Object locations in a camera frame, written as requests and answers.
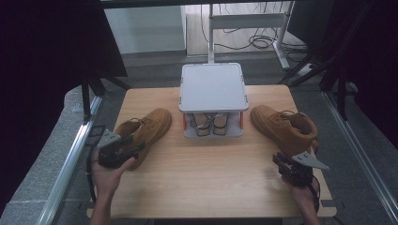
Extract black metal stand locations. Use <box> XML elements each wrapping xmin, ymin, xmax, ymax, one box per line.
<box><xmin>278</xmin><ymin>3</ymin><xmax>360</xmax><ymax>121</ymax></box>

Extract black curtain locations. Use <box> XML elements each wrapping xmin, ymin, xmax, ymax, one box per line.
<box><xmin>322</xmin><ymin>0</ymin><xmax>398</xmax><ymax>149</ymax></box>
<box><xmin>0</xmin><ymin>0</ymin><xmax>129</xmax><ymax>217</ymax></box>

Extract aluminium rail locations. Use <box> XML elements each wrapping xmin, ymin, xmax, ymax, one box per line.
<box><xmin>36</xmin><ymin>95</ymin><xmax>104</xmax><ymax>225</ymax></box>
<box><xmin>322</xmin><ymin>91</ymin><xmax>398</xmax><ymax>217</ymax></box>

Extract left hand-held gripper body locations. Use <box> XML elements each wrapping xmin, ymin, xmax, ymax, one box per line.
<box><xmin>97</xmin><ymin>128</ymin><xmax>139</xmax><ymax>170</ymax></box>

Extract hand-held gripper cable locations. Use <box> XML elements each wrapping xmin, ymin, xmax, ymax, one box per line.
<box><xmin>86</xmin><ymin>156</ymin><xmax>100</xmax><ymax>204</ymax></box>
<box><xmin>308</xmin><ymin>174</ymin><xmax>321</xmax><ymax>214</ymax></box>

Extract left hand-held gripper cable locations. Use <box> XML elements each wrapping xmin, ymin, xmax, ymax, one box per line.
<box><xmin>86</xmin><ymin>156</ymin><xmax>100</xmax><ymax>204</ymax></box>

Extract white desk frame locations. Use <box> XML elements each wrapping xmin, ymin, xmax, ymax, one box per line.
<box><xmin>207</xmin><ymin>1</ymin><xmax>295</xmax><ymax>70</ymax></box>

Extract white cabinet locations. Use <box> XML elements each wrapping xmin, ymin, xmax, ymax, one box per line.
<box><xmin>103</xmin><ymin>5</ymin><xmax>188</xmax><ymax>54</ymax></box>

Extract grey speckled ledge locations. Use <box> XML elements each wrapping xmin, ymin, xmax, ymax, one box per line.
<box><xmin>0</xmin><ymin>85</ymin><xmax>95</xmax><ymax>225</ymax></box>

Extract person's right hand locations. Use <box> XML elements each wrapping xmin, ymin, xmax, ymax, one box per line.
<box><xmin>281</xmin><ymin>177</ymin><xmax>320</xmax><ymax>205</ymax></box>

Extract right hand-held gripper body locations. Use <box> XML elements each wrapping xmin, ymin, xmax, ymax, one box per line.
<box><xmin>283</xmin><ymin>151</ymin><xmax>330</xmax><ymax>188</ymax></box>

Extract black floor cables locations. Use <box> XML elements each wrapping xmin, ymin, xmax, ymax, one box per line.
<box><xmin>200</xmin><ymin>1</ymin><xmax>309</xmax><ymax>62</ymax></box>

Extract tan suede boot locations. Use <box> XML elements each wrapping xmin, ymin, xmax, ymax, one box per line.
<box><xmin>250</xmin><ymin>104</ymin><xmax>320</xmax><ymax>158</ymax></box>
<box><xmin>114</xmin><ymin>107</ymin><xmax>173</xmax><ymax>172</ymax></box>

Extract white shoe rack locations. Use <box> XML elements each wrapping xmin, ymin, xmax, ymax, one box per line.
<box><xmin>178</xmin><ymin>63</ymin><xmax>250</xmax><ymax>139</ymax></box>

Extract right hand-held gripper cable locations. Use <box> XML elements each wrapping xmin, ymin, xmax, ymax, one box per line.
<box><xmin>308</xmin><ymin>174</ymin><xmax>321</xmax><ymax>214</ymax></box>

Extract black tripod stand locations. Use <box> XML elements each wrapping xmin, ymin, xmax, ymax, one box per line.
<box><xmin>81</xmin><ymin>69</ymin><xmax>132</xmax><ymax>124</ymax></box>

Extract black silver-strap sandal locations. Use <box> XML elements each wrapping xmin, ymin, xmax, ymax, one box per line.
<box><xmin>212</xmin><ymin>112</ymin><xmax>230</xmax><ymax>137</ymax></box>
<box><xmin>191</xmin><ymin>112</ymin><xmax>213</xmax><ymax>137</ymax></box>

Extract white power strip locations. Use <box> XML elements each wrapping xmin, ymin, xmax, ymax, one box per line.
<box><xmin>297</xmin><ymin>63</ymin><xmax>314</xmax><ymax>78</ymax></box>

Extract person's left hand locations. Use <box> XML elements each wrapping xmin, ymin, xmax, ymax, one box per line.
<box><xmin>91</xmin><ymin>149</ymin><xmax>136</xmax><ymax>198</ymax></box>

